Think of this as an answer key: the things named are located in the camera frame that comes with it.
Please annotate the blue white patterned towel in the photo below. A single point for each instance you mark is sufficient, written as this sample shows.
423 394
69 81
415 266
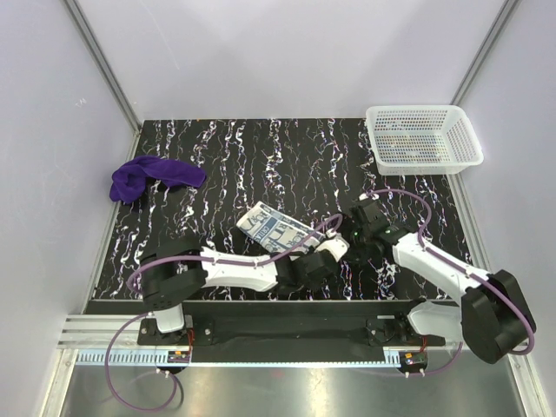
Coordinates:
277 232

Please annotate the aluminium frame rail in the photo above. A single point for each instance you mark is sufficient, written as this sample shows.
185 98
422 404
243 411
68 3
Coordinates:
97 330

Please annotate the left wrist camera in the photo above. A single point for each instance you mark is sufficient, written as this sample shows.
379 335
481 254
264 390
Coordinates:
337 246

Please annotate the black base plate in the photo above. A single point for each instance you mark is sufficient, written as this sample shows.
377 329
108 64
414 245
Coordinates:
375 323

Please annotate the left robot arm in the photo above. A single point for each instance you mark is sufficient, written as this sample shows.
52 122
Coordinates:
178 270

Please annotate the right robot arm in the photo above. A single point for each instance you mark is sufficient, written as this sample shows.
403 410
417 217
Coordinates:
490 313

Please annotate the white plastic basket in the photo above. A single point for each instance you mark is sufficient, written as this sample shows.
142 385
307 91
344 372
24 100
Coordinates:
422 139

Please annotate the black marble pattern mat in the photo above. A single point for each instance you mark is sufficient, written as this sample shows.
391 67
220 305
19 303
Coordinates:
306 168

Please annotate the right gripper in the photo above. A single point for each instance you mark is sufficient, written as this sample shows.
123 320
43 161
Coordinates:
347 223

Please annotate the purple towel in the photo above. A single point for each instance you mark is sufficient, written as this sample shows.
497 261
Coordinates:
130 180

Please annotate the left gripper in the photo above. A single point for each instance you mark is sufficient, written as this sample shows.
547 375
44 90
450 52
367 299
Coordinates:
312 286

